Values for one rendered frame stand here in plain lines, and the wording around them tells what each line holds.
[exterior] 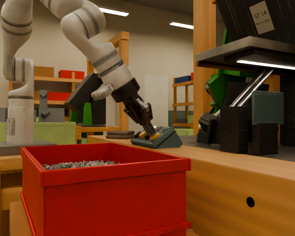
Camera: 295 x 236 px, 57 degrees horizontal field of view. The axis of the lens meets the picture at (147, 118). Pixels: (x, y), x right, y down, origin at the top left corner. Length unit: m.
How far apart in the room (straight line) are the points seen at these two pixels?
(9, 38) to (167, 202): 0.79
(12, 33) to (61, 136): 0.65
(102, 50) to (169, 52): 8.83
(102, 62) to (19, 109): 0.52
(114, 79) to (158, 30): 8.80
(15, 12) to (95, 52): 0.38
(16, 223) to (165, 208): 0.27
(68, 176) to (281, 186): 0.28
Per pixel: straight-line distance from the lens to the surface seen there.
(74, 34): 0.67
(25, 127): 1.12
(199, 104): 1.53
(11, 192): 1.04
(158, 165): 0.39
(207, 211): 0.55
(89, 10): 0.69
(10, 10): 0.99
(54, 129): 1.48
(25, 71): 1.13
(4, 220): 1.47
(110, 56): 0.67
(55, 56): 8.06
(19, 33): 1.01
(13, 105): 1.12
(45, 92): 1.78
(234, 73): 0.83
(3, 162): 1.00
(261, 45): 0.57
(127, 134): 1.06
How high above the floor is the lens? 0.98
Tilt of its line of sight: level
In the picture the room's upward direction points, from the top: straight up
